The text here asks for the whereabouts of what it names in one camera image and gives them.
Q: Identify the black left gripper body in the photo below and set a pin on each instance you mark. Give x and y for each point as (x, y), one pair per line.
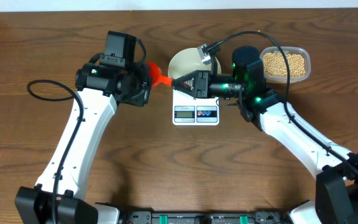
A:
(138, 84)

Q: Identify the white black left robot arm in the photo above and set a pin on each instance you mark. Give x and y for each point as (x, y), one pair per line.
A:
(102, 84)

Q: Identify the white digital kitchen scale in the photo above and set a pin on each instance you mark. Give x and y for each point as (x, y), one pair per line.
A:
(189, 111)

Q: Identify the clear plastic container of beans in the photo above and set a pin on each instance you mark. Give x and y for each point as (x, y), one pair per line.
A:
(296, 64)

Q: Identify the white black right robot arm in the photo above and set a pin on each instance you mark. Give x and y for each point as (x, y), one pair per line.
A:
(334, 168)

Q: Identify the cream round bowl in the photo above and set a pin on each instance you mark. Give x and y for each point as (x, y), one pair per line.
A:
(184, 62)

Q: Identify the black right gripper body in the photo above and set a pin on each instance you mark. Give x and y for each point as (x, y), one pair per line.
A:
(206, 87)

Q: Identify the red measuring scoop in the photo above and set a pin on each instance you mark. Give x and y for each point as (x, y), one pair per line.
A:
(157, 76)

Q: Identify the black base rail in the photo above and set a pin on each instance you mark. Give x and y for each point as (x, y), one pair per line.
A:
(147, 217)

